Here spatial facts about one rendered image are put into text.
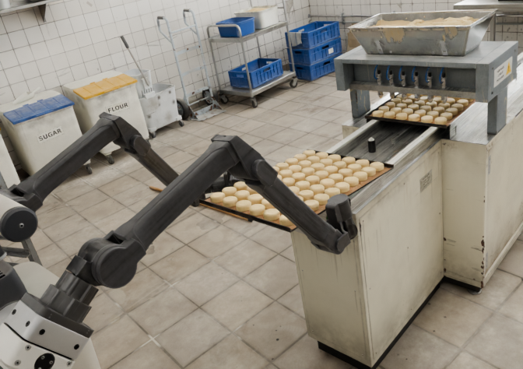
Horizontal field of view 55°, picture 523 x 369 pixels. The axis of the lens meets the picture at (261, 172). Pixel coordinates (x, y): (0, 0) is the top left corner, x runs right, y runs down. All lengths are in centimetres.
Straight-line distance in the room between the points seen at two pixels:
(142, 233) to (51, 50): 450
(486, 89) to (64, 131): 367
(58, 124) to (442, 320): 356
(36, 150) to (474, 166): 366
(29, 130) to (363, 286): 347
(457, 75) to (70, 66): 407
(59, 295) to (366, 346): 148
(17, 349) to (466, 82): 190
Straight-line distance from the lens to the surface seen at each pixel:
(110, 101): 495
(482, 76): 215
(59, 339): 97
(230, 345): 259
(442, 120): 229
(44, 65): 540
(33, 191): 138
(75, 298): 97
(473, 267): 260
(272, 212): 151
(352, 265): 193
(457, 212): 246
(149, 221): 101
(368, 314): 208
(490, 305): 270
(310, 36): 628
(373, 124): 237
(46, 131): 478
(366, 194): 184
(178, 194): 103
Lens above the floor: 177
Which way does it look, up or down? 25 degrees down
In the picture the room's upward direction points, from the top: 11 degrees counter-clockwise
